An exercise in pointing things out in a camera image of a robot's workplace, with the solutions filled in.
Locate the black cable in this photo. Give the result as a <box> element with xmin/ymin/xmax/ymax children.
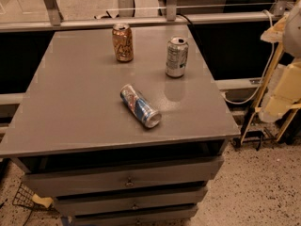
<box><xmin>177</xmin><ymin>13</ymin><xmax>205</xmax><ymax>54</ymax></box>

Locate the white cable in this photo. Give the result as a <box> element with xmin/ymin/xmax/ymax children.
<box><xmin>221</xmin><ymin>9</ymin><xmax>276</xmax><ymax>105</ymax></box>

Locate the metal railing frame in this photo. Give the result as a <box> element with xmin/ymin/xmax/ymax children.
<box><xmin>0</xmin><ymin>0</ymin><xmax>298</xmax><ymax>32</ymax></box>

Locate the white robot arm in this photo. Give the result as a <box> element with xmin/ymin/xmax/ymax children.
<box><xmin>282</xmin><ymin>1</ymin><xmax>301</xmax><ymax>57</ymax></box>

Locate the top grey drawer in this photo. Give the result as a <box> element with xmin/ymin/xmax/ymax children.
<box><xmin>22</xmin><ymin>155</ymin><xmax>224</xmax><ymax>197</ymax></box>

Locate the yellow foam piece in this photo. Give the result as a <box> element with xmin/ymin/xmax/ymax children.
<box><xmin>32</xmin><ymin>194</ymin><xmax>53</xmax><ymax>208</ymax></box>

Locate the bottom grey drawer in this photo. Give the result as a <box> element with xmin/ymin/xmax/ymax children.
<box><xmin>73</xmin><ymin>203</ymin><xmax>198</xmax><ymax>226</ymax></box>

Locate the blue silver redbull can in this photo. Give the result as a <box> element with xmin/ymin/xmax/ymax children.
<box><xmin>120</xmin><ymin>84</ymin><xmax>162</xmax><ymax>128</ymax></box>

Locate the middle grey drawer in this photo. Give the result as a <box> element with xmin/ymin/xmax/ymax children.
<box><xmin>55</xmin><ymin>186</ymin><xmax>208</xmax><ymax>216</ymax></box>

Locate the grey drawer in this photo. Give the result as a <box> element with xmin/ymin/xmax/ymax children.
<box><xmin>55</xmin><ymin>186</ymin><xmax>208</xmax><ymax>216</ymax></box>
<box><xmin>22</xmin><ymin>155</ymin><xmax>224</xmax><ymax>197</ymax></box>
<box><xmin>73</xmin><ymin>203</ymin><xmax>198</xmax><ymax>226</ymax></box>

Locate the grey drawer cabinet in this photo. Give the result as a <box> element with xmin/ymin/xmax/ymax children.
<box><xmin>0</xmin><ymin>24</ymin><xmax>242</xmax><ymax>226</ymax></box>

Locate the silver green soda can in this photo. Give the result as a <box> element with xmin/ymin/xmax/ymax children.
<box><xmin>166</xmin><ymin>36</ymin><xmax>189</xmax><ymax>78</ymax></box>

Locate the gold orange soda can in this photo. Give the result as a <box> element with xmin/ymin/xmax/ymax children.
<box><xmin>112</xmin><ymin>23</ymin><xmax>134</xmax><ymax>62</ymax></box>

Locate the black wire basket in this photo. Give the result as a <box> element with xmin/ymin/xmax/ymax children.
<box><xmin>12</xmin><ymin>183</ymin><xmax>39</xmax><ymax>209</ymax></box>

